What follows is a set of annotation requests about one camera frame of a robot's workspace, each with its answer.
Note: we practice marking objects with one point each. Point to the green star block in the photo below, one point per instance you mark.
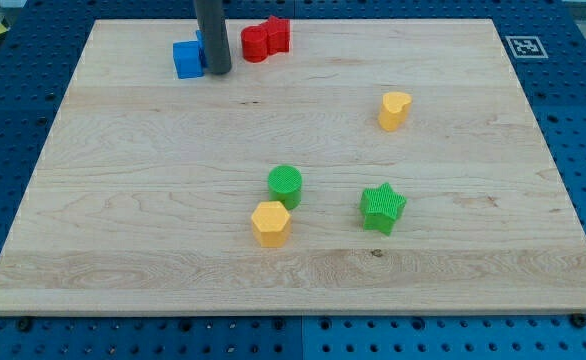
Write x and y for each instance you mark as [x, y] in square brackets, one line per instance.
[381, 208]

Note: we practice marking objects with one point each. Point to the red star block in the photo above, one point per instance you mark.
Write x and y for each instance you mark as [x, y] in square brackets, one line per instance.
[278, 34]

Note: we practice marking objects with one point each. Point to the green cylinder block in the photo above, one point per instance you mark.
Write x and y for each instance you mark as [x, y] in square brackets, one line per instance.
[285, 185]

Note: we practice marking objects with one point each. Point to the yellow hexagon block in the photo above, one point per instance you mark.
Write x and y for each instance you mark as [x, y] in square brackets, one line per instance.
[271, 224]

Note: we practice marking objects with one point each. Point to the wooden board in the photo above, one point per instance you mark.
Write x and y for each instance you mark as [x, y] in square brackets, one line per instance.
[141, 199]

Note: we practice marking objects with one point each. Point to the yellow heart block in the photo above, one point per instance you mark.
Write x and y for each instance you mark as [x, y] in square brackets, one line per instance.
[394, 110]

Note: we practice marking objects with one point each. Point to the red cylinder block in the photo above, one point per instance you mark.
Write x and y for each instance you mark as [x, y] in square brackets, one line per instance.
[254, 40]

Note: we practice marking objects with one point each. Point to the blue cube block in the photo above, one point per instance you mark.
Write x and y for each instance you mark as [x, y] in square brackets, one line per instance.
[187, 59]

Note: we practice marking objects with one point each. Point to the blue block behind rod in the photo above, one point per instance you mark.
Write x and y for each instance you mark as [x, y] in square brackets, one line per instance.
[202, 55]

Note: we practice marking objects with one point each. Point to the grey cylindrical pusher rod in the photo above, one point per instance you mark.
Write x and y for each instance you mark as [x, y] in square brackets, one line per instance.
[211, 21]

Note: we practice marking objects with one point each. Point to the white fiducial marker tag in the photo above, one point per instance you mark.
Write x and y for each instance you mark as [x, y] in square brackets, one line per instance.
[526, 47]

